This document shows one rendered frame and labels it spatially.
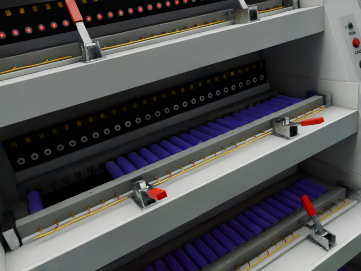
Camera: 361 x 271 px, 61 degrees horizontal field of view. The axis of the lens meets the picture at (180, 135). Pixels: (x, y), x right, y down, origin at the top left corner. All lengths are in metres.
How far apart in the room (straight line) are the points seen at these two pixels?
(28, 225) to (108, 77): 0.21
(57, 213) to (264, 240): 0.35
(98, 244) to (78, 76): 0.21
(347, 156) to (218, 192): 0.34
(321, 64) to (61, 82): 0.49
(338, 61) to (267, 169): 0.26
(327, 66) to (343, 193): 0.26
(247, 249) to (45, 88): 0.40
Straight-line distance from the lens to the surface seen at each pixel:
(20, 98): 0.40
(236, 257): 0.55
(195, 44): 0.46
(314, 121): 0.49
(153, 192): 0.36
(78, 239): 0.41
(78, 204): 0.43
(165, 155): 0.49
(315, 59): 0.68
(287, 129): 0.53
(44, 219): 0.43
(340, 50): 0.65
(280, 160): 0.52
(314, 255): 0.59
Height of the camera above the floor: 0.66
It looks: 3 degrees down
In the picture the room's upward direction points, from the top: 20 degrees counter-clockwise
